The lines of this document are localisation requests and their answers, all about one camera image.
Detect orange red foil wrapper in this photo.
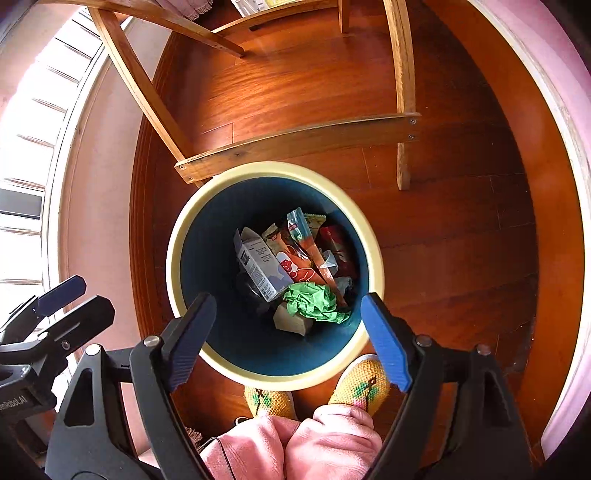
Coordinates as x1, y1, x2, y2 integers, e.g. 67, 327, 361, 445
277, 208, 349, 308

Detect fringed pink cloth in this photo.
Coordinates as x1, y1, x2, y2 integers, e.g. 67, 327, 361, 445
154, 0, 215, 21

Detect pink pants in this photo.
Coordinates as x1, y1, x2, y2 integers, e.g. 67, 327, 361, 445
201, 404, 384, 480

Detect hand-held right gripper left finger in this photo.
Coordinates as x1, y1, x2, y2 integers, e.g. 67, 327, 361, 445
44, 292, 218, 480

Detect small white box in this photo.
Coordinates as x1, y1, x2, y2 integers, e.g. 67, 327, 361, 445
233, 227, 296, 303

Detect green paper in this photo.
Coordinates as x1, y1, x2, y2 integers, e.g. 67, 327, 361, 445
283, 282, 352, 325

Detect wooden chair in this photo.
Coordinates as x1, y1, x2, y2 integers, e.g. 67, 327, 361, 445
39, 0, 422, 191

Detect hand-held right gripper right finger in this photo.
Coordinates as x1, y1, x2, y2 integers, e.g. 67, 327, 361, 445
360, 293, 534, 480

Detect beige small carton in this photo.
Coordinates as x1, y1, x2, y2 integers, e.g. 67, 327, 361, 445
273, 302, 315, 337

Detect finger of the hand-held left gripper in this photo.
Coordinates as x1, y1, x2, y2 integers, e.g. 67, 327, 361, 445
0, 295, 116, 370
0, 275, 88, 330

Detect white paper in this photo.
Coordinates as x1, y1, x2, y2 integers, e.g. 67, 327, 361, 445
321, 249, 343, 278

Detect red juice carton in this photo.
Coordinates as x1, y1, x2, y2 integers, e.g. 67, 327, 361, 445
316, 225, 358, 278

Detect thin black cable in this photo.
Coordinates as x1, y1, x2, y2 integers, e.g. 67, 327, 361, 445
201, 436, 232, 480

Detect blue trash bin cream rim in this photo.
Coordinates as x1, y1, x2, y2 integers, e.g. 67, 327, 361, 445
165, 161, 385, 391

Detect green yellow snack packet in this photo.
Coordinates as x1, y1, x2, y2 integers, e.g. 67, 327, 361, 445
302, 212, 328, 236

